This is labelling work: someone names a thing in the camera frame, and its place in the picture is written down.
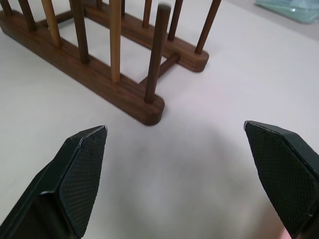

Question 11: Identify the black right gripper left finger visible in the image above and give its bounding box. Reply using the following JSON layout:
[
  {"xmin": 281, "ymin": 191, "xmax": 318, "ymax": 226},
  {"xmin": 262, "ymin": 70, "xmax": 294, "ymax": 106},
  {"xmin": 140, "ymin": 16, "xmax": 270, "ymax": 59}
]
[{"xmin": 0, "ymin": 125, "xmax": 109, "ymax": 239}]

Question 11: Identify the light green tray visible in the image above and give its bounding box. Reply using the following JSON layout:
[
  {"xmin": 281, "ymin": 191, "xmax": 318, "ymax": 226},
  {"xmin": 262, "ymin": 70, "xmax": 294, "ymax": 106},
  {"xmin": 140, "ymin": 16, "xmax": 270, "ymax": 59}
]
[{"xmin": 254, "ymin": 0, "xmax": 319, "ymax": 25}]

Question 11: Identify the wooden dish rack with pegs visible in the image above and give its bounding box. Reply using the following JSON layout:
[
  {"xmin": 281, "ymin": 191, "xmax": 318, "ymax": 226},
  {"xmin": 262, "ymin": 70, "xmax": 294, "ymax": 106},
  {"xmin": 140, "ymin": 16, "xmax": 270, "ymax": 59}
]
[{"xmin": 0, "ymin": 0, "xmax": 222, "ymax": 127}]

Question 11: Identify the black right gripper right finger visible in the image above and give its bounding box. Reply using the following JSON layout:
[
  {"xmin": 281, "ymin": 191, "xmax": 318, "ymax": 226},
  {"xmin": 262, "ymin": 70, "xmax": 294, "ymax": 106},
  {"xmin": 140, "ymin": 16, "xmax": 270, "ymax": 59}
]
[{"xmin": 243, "ymin": 120, "xmax": 319, "ymax": 239}]

